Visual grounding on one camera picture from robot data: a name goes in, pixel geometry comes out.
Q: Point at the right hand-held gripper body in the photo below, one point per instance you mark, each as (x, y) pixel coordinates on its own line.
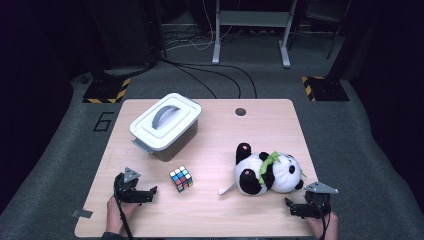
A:
(316, 203)

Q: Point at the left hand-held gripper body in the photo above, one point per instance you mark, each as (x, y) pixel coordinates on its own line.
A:
(124, 191)

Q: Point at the colourful puzzle cube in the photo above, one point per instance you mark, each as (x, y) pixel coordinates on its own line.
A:
(181, 179)

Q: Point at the grey translucent storage box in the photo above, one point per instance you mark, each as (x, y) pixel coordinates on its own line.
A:
(178, 146)

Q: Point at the panda plush toy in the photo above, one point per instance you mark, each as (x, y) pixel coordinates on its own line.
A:
(250, 166)

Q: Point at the person's left hand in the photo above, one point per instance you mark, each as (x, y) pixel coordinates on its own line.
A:
(115, 215)

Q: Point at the person's right hand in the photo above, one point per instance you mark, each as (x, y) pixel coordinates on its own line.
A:
(328, 228)

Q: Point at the grey tape piece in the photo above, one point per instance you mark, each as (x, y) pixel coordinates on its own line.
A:
(82, 213)

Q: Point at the black yellow striped stand base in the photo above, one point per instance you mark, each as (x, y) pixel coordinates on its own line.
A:
(328, 90)
(105, 90)

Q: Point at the dark round table grommet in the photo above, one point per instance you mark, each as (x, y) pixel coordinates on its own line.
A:
(240, 111)

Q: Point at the dark cabinet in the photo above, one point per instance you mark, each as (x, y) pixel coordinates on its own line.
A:
(126, 33)

